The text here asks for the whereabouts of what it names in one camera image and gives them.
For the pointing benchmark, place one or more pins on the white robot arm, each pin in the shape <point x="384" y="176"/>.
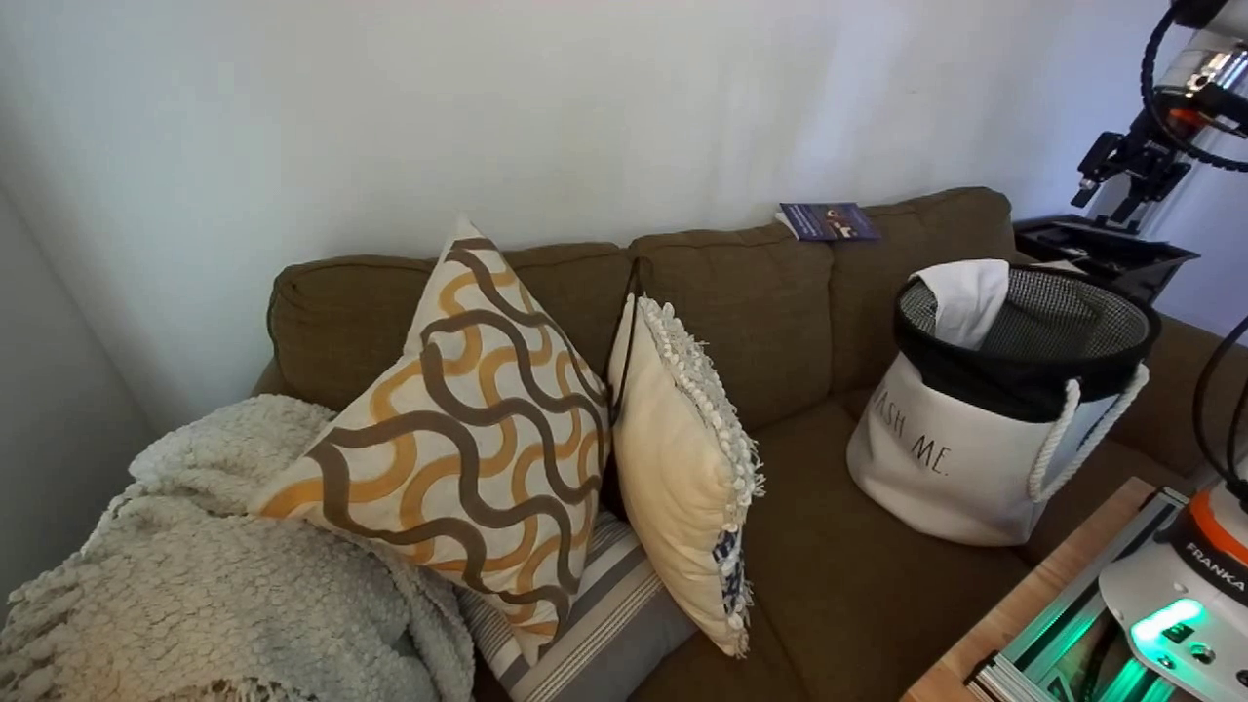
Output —
<point x="1190" y="84"/>

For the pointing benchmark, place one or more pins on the grey striped pillow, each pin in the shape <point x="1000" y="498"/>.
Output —
<point x="619" y="634"/>

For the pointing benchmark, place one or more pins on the brown fabric couch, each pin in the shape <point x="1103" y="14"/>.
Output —
<point x="847" y="600"/>

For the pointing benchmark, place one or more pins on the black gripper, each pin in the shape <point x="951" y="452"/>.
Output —
<point x="1129" y="174"/>

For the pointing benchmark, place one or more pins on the white cloth in bag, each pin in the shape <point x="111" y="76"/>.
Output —
<point x="965" y="299"/>

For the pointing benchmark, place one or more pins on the cream tufted fringe pillow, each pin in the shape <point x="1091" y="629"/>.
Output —
<point x="690" y="468"/>

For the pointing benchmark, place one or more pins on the dark blue book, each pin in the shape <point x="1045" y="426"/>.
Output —
<point x="829" y="222"/>

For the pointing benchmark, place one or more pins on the white robot base green light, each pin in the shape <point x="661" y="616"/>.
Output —
<point x="1182" y="596"/>

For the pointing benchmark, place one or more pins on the orange brown wave-pattern pillow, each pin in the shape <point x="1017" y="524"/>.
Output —
<point x="474" y="452"/>

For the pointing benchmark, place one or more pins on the white laundry bag black lining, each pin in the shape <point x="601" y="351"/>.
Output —
<point x="973" y="444"/>

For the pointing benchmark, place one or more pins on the dark side table clutter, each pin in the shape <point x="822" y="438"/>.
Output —
<point x="1110" y="256"/>

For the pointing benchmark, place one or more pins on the wooden table with metal rail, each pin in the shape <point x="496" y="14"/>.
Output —
<point x="1052" y="635"/>

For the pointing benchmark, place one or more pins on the grey knitted throw blanket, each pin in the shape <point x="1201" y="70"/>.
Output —
<point x="185" y="595"/>

